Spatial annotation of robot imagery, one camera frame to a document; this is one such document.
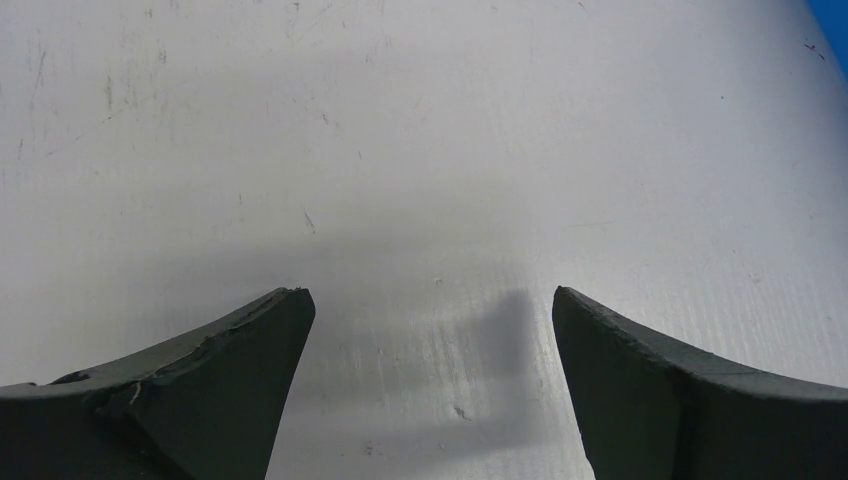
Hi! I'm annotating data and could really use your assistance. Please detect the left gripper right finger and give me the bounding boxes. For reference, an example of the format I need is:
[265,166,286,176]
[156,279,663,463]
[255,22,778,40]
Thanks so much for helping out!
[552,287,847,479]

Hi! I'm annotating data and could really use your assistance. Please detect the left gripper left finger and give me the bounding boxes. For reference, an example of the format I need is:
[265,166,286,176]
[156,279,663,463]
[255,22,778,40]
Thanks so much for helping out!
[1,288,315,479]

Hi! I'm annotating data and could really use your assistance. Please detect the blue plastic bin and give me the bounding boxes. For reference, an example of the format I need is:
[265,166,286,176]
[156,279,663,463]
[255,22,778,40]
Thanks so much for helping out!
[806,0,847,78]

